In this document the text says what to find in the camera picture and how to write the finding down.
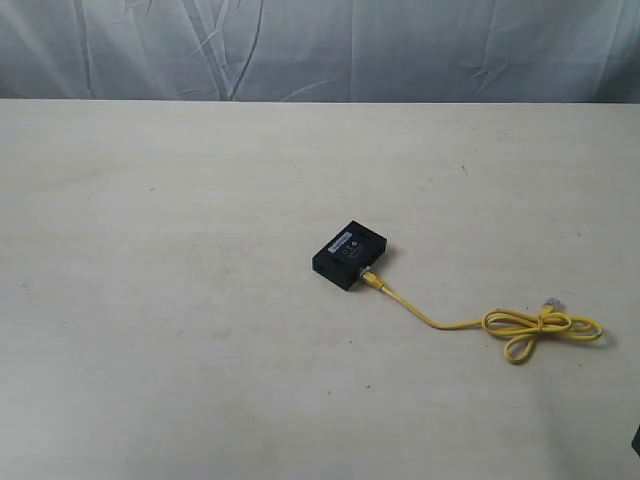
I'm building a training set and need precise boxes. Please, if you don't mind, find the black network switch box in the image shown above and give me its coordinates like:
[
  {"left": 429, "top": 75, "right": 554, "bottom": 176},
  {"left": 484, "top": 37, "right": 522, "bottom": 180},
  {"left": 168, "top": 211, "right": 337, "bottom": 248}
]
[{"left": 312, "top": 220, "right": 387, "bottom": 291}]

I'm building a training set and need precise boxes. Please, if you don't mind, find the yellow ethernet cable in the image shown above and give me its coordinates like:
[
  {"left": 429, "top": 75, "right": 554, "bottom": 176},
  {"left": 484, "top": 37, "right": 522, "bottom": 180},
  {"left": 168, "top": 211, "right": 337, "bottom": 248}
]
[{"left": 360, "top": 269, "right": 605, "bottom": 366}]

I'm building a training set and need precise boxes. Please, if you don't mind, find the grey wrinkled backdrop cloth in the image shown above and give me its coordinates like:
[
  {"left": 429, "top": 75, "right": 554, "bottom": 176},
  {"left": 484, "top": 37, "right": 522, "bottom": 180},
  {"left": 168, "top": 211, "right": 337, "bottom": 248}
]
[{"left": 1, "top": 1, "right": 639, "bottom": 103}]

